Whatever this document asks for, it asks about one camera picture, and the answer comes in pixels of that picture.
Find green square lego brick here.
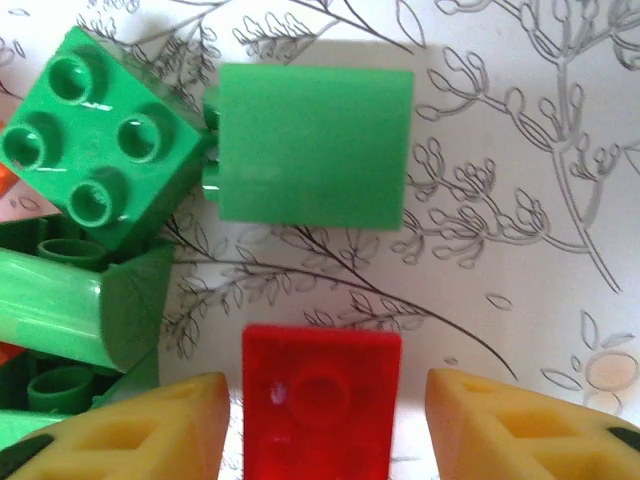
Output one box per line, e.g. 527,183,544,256
0,25,219,251

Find floral patterned tablecloth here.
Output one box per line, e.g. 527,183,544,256
0,0,640,480

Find red lego brick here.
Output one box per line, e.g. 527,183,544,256
241,324,403,480

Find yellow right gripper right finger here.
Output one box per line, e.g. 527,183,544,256
425,368,640,480

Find green smooth-sided lego brick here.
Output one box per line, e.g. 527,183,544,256
202,63,415,232

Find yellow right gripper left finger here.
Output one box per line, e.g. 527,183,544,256
0,372,231,480

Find orange lego brick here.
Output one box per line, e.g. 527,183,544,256
0,341,26,366
0,164,24,201

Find green curved lego brick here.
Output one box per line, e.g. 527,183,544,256
0,242,176,374

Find green long lego brick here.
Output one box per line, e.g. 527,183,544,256
0,217,161,431

